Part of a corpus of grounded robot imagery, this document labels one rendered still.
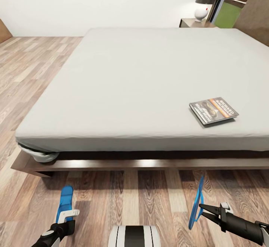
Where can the hardback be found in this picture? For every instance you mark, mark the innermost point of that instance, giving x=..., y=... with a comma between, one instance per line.
x=213, y=110

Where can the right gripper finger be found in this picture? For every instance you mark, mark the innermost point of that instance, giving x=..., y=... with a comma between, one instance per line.
x=212, y=217
x=213, y=209

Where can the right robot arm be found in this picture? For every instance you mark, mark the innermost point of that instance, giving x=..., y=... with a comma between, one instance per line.
x=257, y=232

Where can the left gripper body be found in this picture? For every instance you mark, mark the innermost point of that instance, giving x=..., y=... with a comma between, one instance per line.
x=67, y=227

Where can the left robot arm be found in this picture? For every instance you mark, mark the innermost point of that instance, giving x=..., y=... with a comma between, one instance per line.
x=58, y=231

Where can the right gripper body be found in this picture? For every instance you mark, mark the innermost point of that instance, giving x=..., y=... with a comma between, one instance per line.
x=233, y=224

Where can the sandal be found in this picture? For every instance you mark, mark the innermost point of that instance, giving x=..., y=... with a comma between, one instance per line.
x=195, y=206
x=65, y=201

